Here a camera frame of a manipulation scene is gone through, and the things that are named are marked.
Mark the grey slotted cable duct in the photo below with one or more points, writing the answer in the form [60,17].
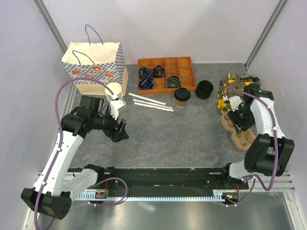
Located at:
[95,196]

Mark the orange wooden compartment tray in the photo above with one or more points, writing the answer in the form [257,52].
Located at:
[177,66]

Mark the stack of black lids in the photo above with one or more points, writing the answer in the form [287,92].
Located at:
[204,89]

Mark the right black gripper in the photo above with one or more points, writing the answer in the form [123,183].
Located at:
[237,124]

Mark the brown pulp cup carrier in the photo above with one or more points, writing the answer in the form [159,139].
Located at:
[243,140]

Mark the blue striped rolled tie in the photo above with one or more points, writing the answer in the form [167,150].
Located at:
[146,83]

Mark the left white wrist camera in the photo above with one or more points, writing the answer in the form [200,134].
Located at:
[115,105]

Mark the brown dark rolled tie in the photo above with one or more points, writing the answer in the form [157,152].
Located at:
[158,71]

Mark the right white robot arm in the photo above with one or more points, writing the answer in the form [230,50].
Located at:
[270,151]

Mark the wrapped paper straw lower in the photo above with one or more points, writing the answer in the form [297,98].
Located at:
[155,107]

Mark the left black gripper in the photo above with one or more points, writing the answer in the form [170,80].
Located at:
[115,134]

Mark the black coffee cup lid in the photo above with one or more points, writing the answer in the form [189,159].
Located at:
[182,94]

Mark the dark rolled tie left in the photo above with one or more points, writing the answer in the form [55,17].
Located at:
[144,71]

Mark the green yellow rolled tie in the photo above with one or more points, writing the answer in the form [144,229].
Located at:
[173,81]

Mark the wrapped paper straw middle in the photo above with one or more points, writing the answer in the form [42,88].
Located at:
[153,104]

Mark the checkered paper takeout bag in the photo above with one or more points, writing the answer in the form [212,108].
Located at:
[102,61]

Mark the stack of paper cups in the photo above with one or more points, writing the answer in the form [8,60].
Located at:
[116,89]

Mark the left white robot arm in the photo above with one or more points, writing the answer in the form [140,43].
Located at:
[51,195]

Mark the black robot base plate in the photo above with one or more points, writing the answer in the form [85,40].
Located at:
[206,178]

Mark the single paper coffee cup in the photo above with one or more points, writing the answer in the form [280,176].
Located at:
[181,103]

